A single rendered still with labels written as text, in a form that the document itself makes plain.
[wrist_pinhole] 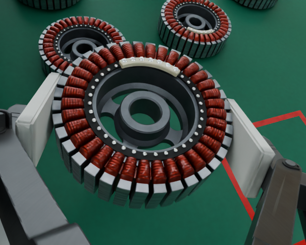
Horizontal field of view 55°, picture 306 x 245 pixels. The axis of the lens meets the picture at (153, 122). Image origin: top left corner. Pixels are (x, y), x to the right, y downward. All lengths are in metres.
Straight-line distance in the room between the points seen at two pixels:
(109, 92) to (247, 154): 0.10
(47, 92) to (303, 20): 0.56
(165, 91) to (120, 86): 0.03
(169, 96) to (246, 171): 0.08
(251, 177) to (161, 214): 0.18
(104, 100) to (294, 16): 0.51
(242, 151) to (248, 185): 0.02
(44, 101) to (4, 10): 0.36
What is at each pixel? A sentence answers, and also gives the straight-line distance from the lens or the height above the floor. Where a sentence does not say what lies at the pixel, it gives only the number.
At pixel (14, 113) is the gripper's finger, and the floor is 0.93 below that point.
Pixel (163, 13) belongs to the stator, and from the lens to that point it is 0.47.
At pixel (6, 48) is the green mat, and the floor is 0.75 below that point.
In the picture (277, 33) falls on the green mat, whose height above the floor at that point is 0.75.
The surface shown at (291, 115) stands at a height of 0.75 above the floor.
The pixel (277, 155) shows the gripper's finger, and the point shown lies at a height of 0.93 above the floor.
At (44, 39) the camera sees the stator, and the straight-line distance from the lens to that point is 0.40.
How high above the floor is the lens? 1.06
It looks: 56 degrees down
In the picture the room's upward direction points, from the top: 19 degrees clockwise
